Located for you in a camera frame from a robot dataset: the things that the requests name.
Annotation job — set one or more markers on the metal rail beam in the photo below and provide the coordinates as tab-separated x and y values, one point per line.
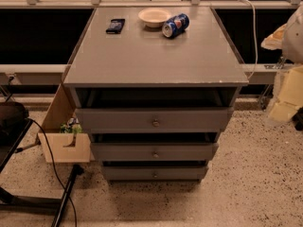
53	74

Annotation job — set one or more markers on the grey drawer cabinet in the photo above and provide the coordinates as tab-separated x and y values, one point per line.
140	68

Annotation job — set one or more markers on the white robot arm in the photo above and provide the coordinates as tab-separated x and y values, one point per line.
288	38

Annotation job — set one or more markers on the white bowl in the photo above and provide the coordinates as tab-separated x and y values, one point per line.
154	17

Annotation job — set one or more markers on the green snack bag in box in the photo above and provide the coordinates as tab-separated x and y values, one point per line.
72	125

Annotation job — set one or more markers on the metal diagonal strut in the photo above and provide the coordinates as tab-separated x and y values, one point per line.
266	94

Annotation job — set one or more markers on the cardboard box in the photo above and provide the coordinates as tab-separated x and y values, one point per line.
63	147

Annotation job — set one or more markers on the black bag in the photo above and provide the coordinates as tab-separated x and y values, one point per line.
11	114

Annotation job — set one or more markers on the grey top drawer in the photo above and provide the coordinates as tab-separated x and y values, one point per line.
135	120

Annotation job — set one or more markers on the grey bottom drawer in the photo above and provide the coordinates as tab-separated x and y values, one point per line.
165	173

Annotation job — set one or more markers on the dark blue snack packet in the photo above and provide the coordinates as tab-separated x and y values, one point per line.
115	26

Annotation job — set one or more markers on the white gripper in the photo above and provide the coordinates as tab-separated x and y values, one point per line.
294	41

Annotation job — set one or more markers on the grey drawer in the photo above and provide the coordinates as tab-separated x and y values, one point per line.
165	173
154	152
135	120

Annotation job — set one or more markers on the blue pepsi can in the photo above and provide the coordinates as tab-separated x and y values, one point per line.
175	25

